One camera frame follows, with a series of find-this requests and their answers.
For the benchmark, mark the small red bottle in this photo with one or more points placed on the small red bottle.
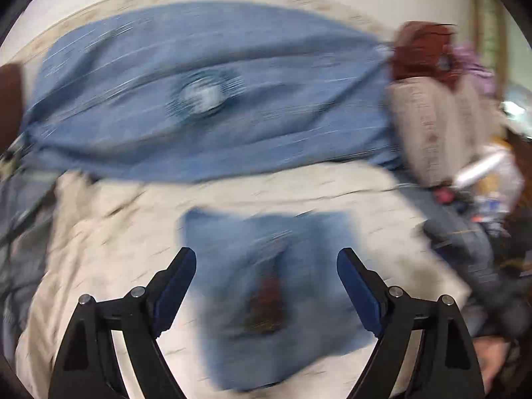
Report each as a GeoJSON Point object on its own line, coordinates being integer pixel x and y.
{"type": "Point", "coordinates": [444, 195]}

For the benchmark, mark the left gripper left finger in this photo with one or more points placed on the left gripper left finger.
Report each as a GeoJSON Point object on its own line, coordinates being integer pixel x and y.
{"type": "Point", "coordinates": [87, 365]}

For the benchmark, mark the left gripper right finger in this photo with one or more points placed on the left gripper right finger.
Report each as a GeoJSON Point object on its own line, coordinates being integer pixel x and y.
{"type": "Point", "coordinates": [446, 365]}

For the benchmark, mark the brown headboard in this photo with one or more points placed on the brown headboard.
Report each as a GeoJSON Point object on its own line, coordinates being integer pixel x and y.
{"type": "Point", "coordinates": [11, 104]}

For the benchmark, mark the purple cloth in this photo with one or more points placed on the purple cloth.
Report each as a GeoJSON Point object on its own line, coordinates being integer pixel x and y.
{"type": "Point", "coordinates": [483, 78]}

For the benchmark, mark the person's right hand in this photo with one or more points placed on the person's right hand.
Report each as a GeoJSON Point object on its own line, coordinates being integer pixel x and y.
{"type": "Point", "coordinates": [491, 352]}

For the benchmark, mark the red-brown bag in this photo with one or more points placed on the red-brown bag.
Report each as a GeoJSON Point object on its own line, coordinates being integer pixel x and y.
{"type": "Point", "coordinates": [426, 49]}

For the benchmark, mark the cream leaf-print blanket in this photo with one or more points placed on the cream leaf-print blanket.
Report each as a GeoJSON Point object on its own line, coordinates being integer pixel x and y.
{"type": "Point", "coordinates": [113, 235]}

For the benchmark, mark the grey patterned bedsheet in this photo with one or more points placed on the grey patterned bedsheet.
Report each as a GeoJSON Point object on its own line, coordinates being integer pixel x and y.
{"type": "Point", "coordinates": [27, 208]}

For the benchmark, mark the white tube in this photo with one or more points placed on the white tube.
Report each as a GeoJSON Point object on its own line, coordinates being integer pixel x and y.
{"type": "Point", "coordinates": [478, 170]}

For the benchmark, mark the blue denim pants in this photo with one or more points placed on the blue denim pants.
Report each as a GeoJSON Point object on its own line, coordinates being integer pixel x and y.
{"type": "Point", "coordinates": [268, 298]}

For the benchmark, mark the striped beige pillow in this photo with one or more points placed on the striped beige pillow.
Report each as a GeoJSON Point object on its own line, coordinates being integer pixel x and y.
{"type": "Point", "coordinates": [441, 130]}

